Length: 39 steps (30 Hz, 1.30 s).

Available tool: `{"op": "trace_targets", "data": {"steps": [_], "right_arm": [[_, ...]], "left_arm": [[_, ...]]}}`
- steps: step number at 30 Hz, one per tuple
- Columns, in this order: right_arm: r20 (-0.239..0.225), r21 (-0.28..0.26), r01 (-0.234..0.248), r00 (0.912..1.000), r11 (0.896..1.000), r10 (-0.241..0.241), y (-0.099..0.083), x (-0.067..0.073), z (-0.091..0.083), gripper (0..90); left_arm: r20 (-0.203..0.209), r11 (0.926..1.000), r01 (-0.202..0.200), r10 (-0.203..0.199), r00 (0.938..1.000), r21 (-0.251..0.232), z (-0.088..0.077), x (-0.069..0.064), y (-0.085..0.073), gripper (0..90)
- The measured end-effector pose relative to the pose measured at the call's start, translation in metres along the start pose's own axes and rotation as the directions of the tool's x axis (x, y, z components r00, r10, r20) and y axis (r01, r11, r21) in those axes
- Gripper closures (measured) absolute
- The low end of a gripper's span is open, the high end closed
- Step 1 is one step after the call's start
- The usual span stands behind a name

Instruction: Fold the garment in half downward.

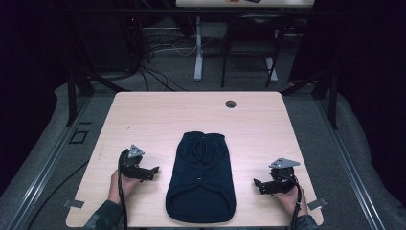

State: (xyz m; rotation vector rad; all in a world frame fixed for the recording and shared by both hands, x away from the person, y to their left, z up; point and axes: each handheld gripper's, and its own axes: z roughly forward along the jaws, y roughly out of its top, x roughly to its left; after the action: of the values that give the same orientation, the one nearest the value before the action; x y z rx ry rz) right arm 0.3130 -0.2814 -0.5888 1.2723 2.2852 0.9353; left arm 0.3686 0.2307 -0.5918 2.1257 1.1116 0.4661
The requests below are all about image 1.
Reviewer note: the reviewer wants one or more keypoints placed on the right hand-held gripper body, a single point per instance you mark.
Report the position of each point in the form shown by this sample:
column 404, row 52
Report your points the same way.
column 280, row 179

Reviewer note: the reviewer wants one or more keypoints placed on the black metal stand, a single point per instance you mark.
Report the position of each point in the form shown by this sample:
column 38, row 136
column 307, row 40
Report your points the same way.
column 322, row 96
column 76, row 92

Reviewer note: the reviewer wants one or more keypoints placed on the dark navy sleeveless garment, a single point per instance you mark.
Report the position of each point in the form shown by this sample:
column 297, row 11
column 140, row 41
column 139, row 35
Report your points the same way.
column 201, row 179

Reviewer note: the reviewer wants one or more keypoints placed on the grey tape strip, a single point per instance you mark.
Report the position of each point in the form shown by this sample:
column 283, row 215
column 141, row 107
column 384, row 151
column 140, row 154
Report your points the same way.
column 318, row 203
column 74, row 203

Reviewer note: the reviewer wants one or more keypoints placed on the black chair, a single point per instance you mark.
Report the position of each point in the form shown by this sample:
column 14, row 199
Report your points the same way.
column 252, row 48

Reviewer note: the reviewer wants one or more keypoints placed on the person's right hand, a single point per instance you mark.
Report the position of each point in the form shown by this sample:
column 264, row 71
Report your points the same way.
column 291, row 200

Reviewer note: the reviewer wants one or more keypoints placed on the person's left hand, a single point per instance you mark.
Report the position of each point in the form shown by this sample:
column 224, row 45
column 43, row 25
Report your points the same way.
column 122, row 188

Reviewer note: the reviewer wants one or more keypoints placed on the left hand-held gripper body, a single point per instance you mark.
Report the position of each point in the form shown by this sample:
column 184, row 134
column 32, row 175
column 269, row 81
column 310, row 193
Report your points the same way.
column 131, row 164

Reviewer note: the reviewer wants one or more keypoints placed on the white desk leg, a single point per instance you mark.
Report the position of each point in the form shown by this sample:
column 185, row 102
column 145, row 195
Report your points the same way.
column 198, row 51

